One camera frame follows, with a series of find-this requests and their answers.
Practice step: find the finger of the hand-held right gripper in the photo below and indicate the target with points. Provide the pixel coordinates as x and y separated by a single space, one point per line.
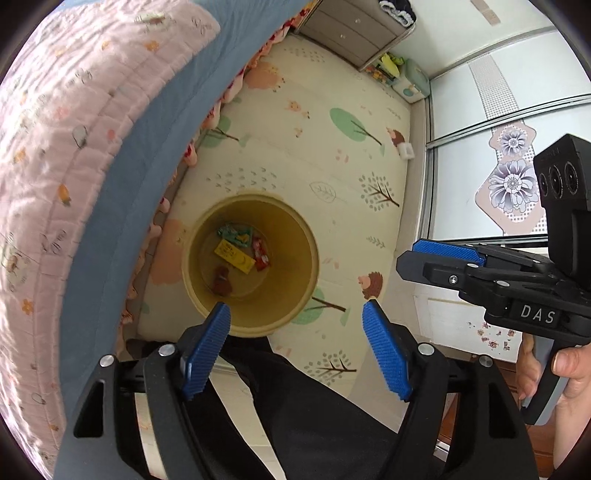
443 249
415 270

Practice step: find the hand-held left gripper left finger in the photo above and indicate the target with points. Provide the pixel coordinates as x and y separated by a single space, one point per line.
207 351

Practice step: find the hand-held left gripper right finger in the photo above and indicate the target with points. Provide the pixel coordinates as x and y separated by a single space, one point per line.
385 351

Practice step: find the yellow plastic bin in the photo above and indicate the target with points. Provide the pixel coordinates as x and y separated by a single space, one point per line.
288 258

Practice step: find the person's right forearm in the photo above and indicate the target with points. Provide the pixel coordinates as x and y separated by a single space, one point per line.
570 438

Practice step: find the person's right hand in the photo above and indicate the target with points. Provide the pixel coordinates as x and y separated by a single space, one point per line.
572 374

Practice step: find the white wardrobe door flower decal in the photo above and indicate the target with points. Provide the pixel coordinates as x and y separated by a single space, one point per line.
461 194

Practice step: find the white cabinet red stickers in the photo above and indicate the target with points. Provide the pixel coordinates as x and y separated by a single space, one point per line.
461 314

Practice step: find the brown snack wrapper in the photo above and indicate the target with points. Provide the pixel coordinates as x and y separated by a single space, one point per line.
222 280

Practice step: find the yellow flat packet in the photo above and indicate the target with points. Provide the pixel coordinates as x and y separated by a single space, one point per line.
233 255

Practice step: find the small white block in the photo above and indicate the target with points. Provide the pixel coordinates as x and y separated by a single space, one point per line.
406 151

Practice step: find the person's leg black trousers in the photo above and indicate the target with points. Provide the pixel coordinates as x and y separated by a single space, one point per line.
300 415

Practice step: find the red and white wrapper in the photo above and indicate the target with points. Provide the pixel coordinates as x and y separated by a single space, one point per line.
261 254

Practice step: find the green snack wrapper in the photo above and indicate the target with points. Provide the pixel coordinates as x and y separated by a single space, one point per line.
235 232

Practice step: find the cream tree print play mat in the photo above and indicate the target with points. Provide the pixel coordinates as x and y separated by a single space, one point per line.
300 152

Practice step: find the mint green storage box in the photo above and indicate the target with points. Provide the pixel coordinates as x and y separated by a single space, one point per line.
415 83

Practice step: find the white wardrobe door mesh stripe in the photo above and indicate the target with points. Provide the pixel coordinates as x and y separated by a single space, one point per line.
517 78

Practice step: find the colourful small toys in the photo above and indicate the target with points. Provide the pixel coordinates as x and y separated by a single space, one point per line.
376 74

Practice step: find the yellow green toy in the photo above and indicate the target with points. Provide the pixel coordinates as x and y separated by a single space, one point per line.
390 64

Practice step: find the grey drawer cabinet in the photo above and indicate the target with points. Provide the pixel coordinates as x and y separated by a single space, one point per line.
351 27

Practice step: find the black and white cloth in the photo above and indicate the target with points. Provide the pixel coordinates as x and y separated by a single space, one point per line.
397 11

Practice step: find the beige wall tape patch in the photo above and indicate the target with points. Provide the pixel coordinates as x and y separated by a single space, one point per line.
487 11

